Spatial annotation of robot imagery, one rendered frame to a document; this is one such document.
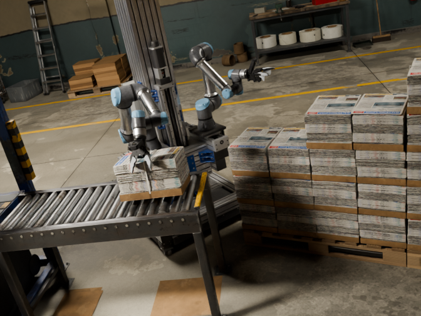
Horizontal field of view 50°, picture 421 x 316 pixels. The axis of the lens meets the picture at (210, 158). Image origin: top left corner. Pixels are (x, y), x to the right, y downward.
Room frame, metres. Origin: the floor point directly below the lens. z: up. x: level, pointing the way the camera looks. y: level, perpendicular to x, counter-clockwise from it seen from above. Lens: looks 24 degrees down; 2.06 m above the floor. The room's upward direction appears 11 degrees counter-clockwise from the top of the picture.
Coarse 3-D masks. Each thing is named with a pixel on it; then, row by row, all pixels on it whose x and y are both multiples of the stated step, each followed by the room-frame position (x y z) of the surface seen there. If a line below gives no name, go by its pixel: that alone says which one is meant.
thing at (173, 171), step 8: (160, 152) 2.58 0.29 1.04; (168, 152) 2.54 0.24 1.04; (176, 152) 2.50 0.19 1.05; (184, 152) 2.63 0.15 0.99; (152, 160) 2.42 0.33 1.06; (160, 160) 2.39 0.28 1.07; (168, 160) 2.38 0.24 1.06; (176, 160) 2.40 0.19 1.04; (184, 160) 2.57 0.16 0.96; (152, 168) 2.40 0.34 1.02; (160, 168) 2.39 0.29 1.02; (168, 168) 2.38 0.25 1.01; (176, 168) 2.37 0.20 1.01; (184, 168) 2.52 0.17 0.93; (152, 176) 2.39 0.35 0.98; (160, 176) 2.38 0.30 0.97; (168, 176) 2.37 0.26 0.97; (176, 176) 2.36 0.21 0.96; (184, 176) 2.48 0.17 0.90; (160, 184) 2.38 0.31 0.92; (168, 184) 2.37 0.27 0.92; (176, 184) 2.36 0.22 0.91
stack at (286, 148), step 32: (256, 128) 3.21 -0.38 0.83; (288, 128) 3.09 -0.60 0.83; (256, 160) 2.85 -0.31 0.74; (288, 160) 2.74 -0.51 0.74; (320, 160) 2.63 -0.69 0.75; (352, 160) 2.52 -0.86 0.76; (384, 160) 2.43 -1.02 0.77; (256, 192) 2.88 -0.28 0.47; (288, 192) 2.75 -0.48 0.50; (320, 192) 2.63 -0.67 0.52; (352, 192) 2.52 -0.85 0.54; (384, 192) 2.42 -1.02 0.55; (256, 224) 2.90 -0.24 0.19; (288, 224) 2.77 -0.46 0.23; (320, 224) 2.64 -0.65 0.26; (352, 224) 2.53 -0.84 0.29; (384, 224) 2.42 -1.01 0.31; (352, 256) 2.54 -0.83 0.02; (384, 256) 2.43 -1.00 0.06
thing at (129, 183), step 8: (120, 160) 2.55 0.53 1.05; (128, 160) 2.52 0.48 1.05; (120, 168) 2.44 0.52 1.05; (128, 168) 2.43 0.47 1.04; (136, 168) 2.42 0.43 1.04; (120, 176) 2.43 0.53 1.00; (128, 176) 2.42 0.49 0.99; (136, 176) 2.41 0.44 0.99; (120, 184) 2.43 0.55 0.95; (128, 184) 2.42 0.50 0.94; (136, 184) 2.41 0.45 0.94; (120, 192) 2.42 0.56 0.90; (128, 192) 2.41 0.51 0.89; (136, 192) 2.40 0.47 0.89
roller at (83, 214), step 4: (96, 188) 2.77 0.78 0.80; (100, 188) 2.77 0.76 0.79; (96, 192) 2.71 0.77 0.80; (100, 192) 2.73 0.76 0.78; (92, 196) 2.66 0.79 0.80; (96, 196) 2.67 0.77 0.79; (88, 200) 2.62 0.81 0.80; (92, 200) 2.61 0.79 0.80; (96, 200) 2.65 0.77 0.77; (88, 204) 2.56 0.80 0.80; (92, 204) 2.57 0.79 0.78; (84, 208) 2.51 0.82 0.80; (88, 208) 2.52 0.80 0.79; (84, 212) 2.47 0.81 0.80; (88, 212) 2.49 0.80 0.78; (80, 216) 2.42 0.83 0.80; (84, 216) 2.43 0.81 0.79; (76, 220) 2.38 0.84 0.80; (80, 220) 2.38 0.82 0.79; (84, 220) 2.41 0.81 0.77
